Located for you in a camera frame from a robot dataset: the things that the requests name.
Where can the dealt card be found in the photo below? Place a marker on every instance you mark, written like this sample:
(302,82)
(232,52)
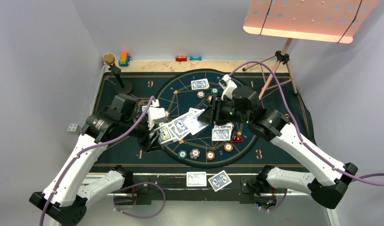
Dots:
(196,179)
(219,181)

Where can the orange poker chip stack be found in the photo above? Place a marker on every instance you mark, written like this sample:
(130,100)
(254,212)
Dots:
(210,155)

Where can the black aluminium mounting rail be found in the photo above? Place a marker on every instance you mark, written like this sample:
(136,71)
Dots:
(243,189)

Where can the pink music stand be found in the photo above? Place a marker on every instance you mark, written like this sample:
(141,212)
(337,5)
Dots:
(334,21)

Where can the pink chips seat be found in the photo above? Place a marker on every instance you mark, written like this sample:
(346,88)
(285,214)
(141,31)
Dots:
(201,94)

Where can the teal chips seat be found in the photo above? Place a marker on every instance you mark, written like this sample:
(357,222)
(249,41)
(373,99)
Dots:
(214,91)

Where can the orange green blue toy blocks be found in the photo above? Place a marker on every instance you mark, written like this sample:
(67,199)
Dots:
(125,59)

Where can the teal toy block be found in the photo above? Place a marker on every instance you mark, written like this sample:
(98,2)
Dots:
(195,58)

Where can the red dealer button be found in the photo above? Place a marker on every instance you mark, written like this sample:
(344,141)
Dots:
(236,138)

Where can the round blue poker mat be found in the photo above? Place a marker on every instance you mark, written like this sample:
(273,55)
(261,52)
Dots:
(174,94)

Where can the teal poker chip stack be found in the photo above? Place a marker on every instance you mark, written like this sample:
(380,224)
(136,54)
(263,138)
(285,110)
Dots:
(182,154)

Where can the blue playing card deck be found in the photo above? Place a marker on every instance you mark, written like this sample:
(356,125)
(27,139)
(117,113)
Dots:
(175,130)

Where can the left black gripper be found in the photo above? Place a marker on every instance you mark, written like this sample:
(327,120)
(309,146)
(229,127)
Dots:
(144,141)

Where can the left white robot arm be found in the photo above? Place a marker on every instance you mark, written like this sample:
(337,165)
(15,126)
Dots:
(66,199)

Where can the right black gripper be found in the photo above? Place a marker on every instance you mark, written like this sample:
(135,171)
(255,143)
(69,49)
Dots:
(212,115)

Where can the pink blue poker chip stack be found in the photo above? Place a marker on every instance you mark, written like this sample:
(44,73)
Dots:
(194,154)

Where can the playing card being pulled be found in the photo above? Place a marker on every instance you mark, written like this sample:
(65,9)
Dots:
(193,124)

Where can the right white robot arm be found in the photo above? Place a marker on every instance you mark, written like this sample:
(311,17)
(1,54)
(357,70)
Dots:
(326,179)

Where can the red toy block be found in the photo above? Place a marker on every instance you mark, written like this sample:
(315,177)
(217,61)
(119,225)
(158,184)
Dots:
(181,58)

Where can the grey lego brick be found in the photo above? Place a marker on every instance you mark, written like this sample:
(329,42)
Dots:
(74,128)

